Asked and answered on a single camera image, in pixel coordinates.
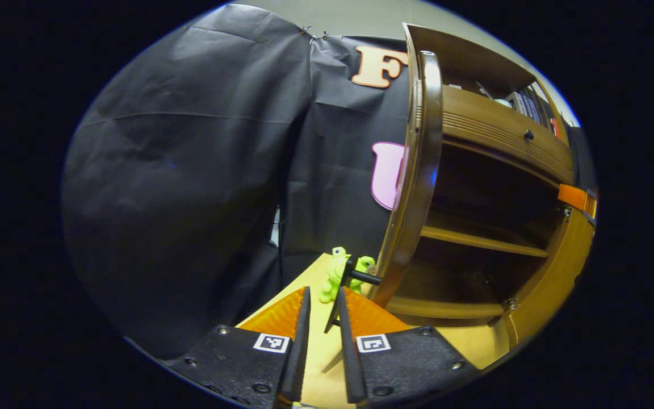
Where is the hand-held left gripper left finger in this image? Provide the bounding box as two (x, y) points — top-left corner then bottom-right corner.
(165, 286), (312, 409)

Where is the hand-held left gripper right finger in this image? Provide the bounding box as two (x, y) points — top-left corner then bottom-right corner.
(336, 286), (482, 408)

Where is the wooden double-door shoe cabinet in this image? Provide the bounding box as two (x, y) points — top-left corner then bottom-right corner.
(384, 23), (581, 330)

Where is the green frog toy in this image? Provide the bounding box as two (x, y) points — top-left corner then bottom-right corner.
(319, 246), (376, 304)

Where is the light blue book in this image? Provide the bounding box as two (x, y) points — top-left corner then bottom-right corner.
(529, 85), (551, 127)

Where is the wooden drawer with black knob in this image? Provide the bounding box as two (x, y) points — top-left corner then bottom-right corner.
(442, 85), (575, 186)

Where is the black backdrop cloth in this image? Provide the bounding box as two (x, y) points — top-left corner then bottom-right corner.
(60, 3), (598, 362)

